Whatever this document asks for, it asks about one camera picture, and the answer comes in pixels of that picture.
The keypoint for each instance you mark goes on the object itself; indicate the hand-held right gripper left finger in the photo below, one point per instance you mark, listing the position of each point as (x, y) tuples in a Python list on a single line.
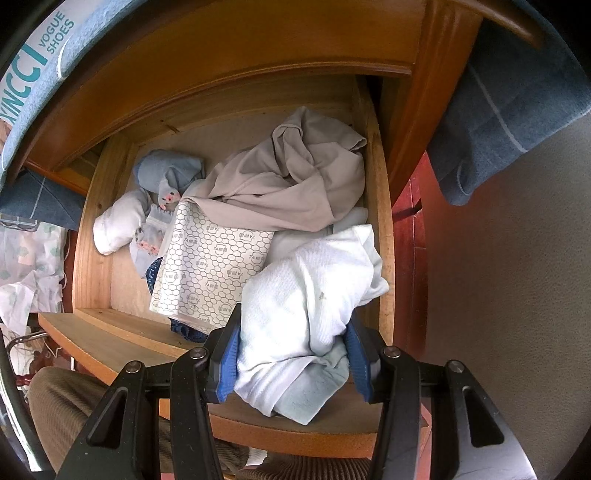
[(226, 364)]

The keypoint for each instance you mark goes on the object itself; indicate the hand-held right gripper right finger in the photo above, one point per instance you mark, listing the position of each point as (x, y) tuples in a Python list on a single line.
[(361, 360)]

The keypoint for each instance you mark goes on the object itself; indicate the pale blue underwear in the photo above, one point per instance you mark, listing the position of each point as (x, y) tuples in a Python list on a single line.
[(309, 397)]

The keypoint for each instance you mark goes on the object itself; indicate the white cotton underwear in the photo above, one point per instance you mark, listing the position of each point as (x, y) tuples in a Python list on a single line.
[(295, 295)]

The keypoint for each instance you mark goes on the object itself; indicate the wooden drawer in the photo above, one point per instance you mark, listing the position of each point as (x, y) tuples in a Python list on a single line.
[(115, 332)]

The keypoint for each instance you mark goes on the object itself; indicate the small white crumpled cloth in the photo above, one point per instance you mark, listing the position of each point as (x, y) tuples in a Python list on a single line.
[(257, 457)]

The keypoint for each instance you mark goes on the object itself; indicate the honeycomb patterned cloth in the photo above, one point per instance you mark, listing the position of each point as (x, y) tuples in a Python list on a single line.
[(207, 258)]

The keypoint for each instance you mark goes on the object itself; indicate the white flat garment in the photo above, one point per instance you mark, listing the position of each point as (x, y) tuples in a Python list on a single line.
[(286, 244)]

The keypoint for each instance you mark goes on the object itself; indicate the small pink-printed white cloth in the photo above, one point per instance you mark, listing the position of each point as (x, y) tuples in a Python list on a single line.
[(147, 235)]

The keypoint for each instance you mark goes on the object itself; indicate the white rolled sock bundle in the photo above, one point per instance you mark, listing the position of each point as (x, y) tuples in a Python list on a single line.
[(115, 226)]

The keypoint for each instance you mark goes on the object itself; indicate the beige garment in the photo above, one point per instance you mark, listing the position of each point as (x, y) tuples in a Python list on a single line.
[(286, 184)]

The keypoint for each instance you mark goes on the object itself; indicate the light blue sock bundle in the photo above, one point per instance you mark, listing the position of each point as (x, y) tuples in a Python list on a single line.
[(161, 168)]

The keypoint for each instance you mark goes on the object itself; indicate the white green-printed bedsheet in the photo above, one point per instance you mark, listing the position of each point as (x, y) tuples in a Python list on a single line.
[(27, 258)]

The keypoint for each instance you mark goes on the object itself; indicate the blue checked cloth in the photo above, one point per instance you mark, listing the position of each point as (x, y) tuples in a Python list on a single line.
[(498, 115)]

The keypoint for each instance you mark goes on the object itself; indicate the white shoe box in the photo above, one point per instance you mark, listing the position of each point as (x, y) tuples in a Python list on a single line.
[(27, 64)]

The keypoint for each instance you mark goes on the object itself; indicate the black metal frame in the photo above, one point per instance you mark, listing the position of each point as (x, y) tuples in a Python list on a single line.
[(23, 415)]

